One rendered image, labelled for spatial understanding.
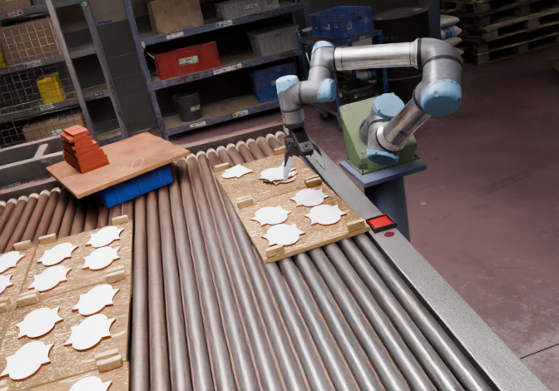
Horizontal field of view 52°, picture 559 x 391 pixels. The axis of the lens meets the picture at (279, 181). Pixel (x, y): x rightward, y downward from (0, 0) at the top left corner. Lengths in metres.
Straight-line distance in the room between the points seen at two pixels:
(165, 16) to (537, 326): 4.56
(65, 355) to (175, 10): 4.84
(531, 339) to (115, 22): 5.27
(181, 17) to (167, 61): 0.47
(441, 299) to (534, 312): 1.50
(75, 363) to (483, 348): 0.98
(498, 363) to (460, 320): 0.16
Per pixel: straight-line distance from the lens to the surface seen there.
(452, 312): 1.47
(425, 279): 1.59
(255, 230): 1.91
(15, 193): 2.95
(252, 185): 2.25
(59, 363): 1.61
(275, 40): 6.29
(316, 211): 1.93
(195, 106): 6.26
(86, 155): 2.56
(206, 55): 6.13
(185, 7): 6.14
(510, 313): 2.97
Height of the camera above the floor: 1.82
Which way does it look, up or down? 23 degrees down
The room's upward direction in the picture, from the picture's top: 11 degrees counter-clockwise
